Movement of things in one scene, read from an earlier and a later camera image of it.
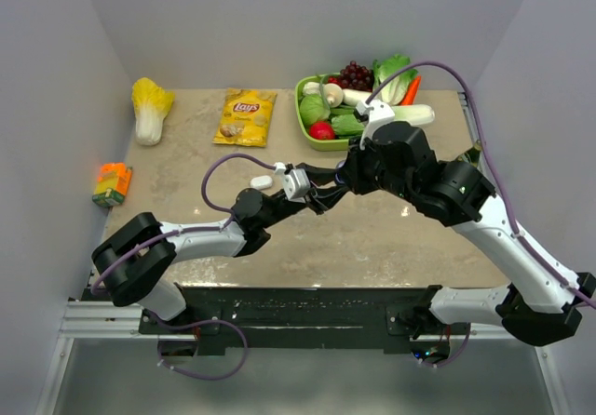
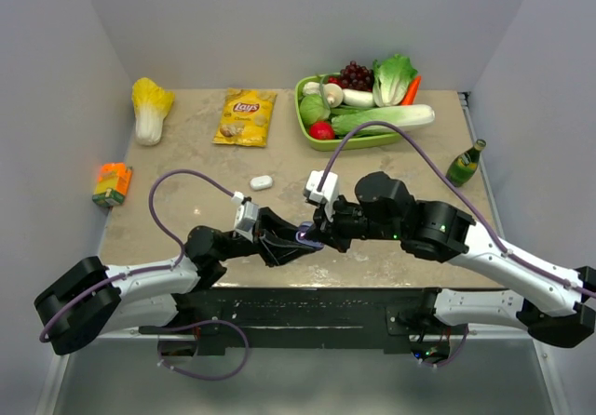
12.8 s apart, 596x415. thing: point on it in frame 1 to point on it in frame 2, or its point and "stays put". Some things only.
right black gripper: x=353 y=168 to x=330 y=232
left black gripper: x=322 y=198 to x=275 y=239
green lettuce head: x=396 y=89 stays put
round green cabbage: x=314 y=108 stays put
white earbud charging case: x=261 y=182 stays put
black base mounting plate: x=309 y=320 stays put
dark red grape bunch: x=356 y=77 stays put
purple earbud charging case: x=339 y=166 to x=301 y=236
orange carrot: x=412 y=91 stays put
